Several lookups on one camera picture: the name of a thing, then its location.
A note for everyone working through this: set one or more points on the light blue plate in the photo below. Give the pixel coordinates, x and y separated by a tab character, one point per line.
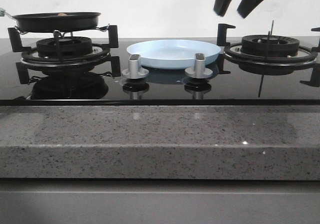
173	53

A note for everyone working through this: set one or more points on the brown meat pieces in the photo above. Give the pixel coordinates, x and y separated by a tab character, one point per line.
62	14

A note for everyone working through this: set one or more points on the black frying pan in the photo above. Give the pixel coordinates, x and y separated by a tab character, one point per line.
49	21

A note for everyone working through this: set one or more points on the right black gas burner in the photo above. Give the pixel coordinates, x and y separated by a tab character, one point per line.
277	46

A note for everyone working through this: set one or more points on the black gas burner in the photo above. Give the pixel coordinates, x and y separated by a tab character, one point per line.
277	46
70	47

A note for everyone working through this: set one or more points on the right black pan support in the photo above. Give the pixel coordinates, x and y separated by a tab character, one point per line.
232	51

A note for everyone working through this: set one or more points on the black pan support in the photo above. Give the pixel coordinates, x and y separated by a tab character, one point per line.
100	53
232	51

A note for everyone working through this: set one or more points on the right silver stove knob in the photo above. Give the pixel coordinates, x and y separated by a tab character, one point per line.
199	70

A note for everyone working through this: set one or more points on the silver stove knob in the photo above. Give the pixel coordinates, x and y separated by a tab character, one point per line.
135	69
199	70

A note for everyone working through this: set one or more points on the left silver stove knob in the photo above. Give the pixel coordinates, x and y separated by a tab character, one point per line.
135	69

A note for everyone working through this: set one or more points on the left black pan support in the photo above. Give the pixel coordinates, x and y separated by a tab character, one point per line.
100	53

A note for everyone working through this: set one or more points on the left black gas burner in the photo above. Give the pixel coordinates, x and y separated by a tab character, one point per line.
70	47

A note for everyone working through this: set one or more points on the black glass stove top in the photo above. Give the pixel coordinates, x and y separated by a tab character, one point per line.
232	83

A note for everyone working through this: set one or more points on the chrome wire pan trivet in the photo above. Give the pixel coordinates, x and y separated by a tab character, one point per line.
16	30

